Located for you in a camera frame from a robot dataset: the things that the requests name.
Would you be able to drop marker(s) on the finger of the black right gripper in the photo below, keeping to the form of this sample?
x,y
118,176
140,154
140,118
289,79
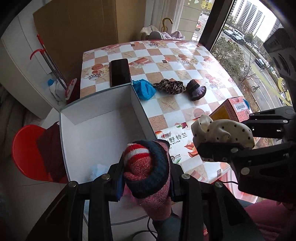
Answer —
x,y
274,123
220,152

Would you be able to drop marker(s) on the cream polka dot scrunchie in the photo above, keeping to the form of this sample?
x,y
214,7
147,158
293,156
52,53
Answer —
x,y
205,129

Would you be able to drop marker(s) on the pink red striped knit sock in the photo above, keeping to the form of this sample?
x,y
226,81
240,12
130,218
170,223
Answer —
x,y
148,175

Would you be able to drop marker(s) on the leopard print scrunchie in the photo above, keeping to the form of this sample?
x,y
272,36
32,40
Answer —
x,y
170,86

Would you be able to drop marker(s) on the blue cloth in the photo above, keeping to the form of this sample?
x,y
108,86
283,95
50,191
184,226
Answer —
x,y
144,89

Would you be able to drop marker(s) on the light blue fluffy scrunchie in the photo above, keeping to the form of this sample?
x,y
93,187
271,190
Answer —
x,y
98,170

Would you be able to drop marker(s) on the red yellow cardboard box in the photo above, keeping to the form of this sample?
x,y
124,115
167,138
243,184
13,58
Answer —
x,y
235,109

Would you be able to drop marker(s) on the floral tissue pack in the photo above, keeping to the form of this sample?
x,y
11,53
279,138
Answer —
x,y
182,149

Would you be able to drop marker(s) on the dark purple knit sock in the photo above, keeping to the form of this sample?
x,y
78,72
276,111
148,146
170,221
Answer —
x,y
195,90

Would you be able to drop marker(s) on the checkered patterned tablecloth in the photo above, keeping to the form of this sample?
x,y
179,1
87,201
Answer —
x,y
173,60

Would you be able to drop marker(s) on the pink sponge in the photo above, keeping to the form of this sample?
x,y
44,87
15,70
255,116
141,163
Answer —
x,y
128,194

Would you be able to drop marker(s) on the black smartphone red case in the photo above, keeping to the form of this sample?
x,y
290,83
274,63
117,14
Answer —
x,y
119,72

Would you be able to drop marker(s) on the white cardboard storage box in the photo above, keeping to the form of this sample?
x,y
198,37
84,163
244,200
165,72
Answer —
x,y
96,129

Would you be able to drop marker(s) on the chair with piled clothes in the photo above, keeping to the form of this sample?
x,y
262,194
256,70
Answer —
x,y
153,33

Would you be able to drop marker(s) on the white bottle blue cap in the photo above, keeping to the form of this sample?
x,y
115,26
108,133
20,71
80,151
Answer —
x,y
57,90

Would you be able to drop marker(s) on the red plastic stool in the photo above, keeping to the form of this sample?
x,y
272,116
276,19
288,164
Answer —
x,y
37,153

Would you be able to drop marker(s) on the red handled mop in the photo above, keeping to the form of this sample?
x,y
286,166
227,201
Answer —
x,y
70,89

